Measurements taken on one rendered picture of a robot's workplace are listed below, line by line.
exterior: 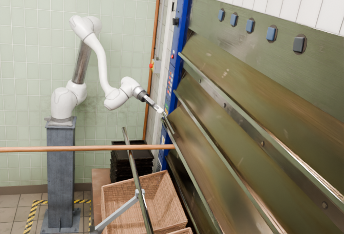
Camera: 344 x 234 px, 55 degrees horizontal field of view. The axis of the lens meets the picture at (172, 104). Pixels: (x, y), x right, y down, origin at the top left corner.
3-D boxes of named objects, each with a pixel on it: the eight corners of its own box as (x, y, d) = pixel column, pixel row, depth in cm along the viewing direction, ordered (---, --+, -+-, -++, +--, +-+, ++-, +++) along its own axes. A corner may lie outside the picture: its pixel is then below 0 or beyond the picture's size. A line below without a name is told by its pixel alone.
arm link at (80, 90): (57, 104, 272) (71, 96, 292) (75, 111, 271) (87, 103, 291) (77, 13, 242) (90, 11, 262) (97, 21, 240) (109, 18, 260)
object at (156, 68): (158, 70, 287) (159, 59, 284) (161, 73, 278) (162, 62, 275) (150, 69, 285) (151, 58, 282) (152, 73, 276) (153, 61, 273)
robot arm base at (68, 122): (46, 115, 270) (46, 109, 268) (74, 117, 275) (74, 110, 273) (42, 126, 253) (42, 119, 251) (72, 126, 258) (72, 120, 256)
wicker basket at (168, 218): (163, 198, 256) (168, 168, 246) (183, 256, 206) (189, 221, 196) (99, 202, 243) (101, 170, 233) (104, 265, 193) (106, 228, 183)
